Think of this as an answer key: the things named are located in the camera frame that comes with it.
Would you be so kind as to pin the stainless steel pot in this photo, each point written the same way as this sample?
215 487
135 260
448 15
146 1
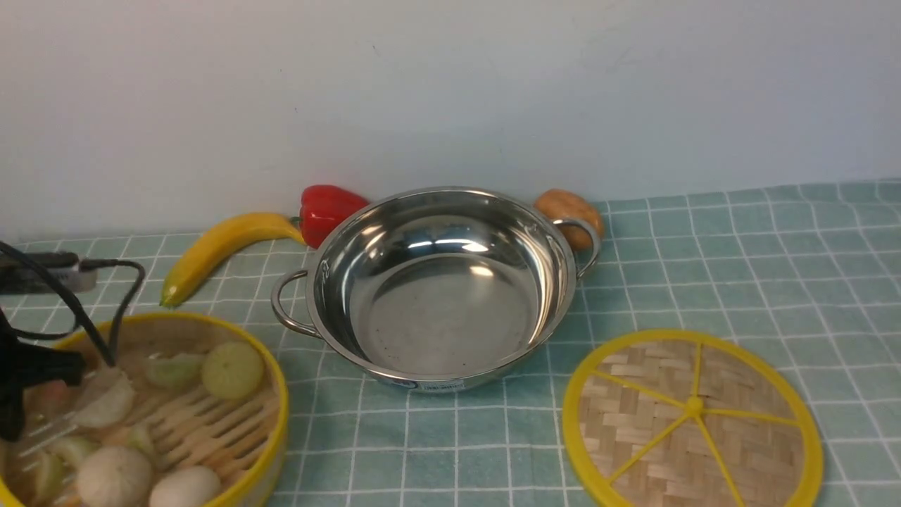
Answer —
441 289

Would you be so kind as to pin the round green bun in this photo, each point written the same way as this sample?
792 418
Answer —
232 371

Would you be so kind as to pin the yellow woven bamboo lid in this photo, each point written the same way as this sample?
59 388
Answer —
680 418

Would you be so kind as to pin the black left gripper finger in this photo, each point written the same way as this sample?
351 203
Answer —
38 365

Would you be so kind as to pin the red bell pepper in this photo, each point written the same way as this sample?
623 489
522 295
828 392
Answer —
323 208

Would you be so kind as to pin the brown potato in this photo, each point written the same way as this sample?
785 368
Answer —
559 204

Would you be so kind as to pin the green checkered tablecloth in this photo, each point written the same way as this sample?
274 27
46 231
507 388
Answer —
805 277

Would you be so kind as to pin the green dumpling slice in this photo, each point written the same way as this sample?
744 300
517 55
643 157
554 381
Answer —
49 478
140 438
73 449

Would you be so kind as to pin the pale green dumpling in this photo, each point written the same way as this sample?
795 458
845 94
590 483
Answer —
174 373

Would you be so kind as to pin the pink dumpling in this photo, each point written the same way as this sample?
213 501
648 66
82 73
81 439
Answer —
50 400

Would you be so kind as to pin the white round bun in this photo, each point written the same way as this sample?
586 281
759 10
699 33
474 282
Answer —
187 487
114 476

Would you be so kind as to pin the white pleated dumpling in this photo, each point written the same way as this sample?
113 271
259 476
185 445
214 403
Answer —
107 399

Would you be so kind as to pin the yellow banana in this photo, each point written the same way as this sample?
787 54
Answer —
215 246

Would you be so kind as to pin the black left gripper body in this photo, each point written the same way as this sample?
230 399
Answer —
13 360

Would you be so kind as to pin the yellow bamboo steamer basket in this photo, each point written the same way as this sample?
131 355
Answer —
242 441

